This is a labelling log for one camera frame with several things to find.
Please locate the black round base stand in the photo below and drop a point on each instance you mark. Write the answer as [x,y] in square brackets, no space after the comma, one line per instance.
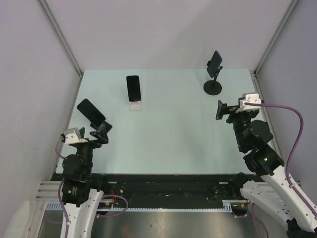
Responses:
[213,87]

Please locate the white phone stand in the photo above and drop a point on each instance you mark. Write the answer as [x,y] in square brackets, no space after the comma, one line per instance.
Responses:
[135,105]

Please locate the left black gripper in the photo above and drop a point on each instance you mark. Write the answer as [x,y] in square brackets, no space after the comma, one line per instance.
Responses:
[101,140]

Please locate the grey slotted cable duct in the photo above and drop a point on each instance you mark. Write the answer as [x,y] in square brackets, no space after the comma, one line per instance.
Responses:
[226,207]

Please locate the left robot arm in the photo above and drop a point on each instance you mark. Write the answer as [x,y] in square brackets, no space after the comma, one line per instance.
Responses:
[81,191]

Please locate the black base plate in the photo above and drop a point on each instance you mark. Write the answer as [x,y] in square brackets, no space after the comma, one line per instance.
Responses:
[175,191]

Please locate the black folding phone stand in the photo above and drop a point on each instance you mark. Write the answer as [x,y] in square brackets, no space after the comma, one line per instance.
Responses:
[100,130]

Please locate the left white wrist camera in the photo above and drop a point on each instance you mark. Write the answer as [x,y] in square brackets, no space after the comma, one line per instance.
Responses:
[70,136]

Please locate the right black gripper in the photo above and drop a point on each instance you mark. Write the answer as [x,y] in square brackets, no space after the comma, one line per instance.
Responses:
[223,109]

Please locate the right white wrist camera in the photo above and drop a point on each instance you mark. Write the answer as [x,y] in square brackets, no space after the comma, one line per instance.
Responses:
[249,102]

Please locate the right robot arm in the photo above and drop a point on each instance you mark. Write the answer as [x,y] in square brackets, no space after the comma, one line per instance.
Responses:
[291,208]

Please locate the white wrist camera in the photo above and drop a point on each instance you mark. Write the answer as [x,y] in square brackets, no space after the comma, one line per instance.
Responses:
[249,102]
[70,136]

